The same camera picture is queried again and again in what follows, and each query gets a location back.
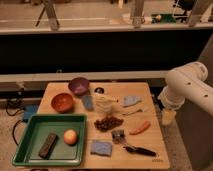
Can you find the dark rectangular block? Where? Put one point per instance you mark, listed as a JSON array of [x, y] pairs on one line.
[[48, 145]]

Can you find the small metal clip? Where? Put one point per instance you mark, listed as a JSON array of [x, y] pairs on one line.
[[118, 136]]

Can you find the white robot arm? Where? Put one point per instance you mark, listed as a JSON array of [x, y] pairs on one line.
[[187, 82]]

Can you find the green plastic tray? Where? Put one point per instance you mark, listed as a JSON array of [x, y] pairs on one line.
[[42, 143]]

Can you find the red bowl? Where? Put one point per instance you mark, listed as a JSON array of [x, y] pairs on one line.
[[62, 102]]

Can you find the wooden board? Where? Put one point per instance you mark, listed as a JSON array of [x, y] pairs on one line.
[[151, 139]]

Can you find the black round lid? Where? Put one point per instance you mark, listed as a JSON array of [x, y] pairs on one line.
[[99, 90]]

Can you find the blue box on floor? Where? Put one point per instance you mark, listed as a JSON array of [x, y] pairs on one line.
[[29, 111]]

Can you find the blue-grey flat object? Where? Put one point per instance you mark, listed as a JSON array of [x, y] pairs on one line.
[[87, 102]]

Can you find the blue sponge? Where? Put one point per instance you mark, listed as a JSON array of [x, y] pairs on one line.
[[101, 148]]

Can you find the light blue cloth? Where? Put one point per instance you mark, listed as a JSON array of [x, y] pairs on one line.
[[130, 100]]

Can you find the orange carrot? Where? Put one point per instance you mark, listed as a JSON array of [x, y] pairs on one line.
[[141, 128]]

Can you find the yellow-red apple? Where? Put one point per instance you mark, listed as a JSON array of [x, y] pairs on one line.
[[70, 137]]

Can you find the purple bowl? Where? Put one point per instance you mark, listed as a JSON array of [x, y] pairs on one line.
[[79, 86]]

